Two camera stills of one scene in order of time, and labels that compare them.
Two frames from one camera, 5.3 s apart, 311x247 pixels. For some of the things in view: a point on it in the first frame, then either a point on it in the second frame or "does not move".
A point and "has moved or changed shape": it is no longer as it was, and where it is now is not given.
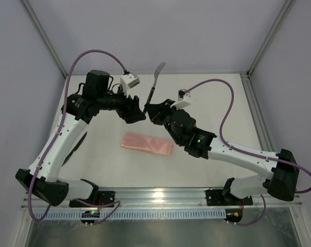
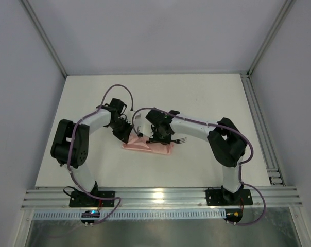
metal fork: [158, 68] has moved or changed shape
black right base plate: [215, 197] does not move
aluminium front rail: [168, 198] does not move
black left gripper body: [128, 107] -> [123, 131]
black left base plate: [104, 197] does not move
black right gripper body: [163, 113] -> [160, 137]
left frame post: [44, 36] does not move
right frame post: [283, 14] does not move
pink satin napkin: [141, 142] does not move
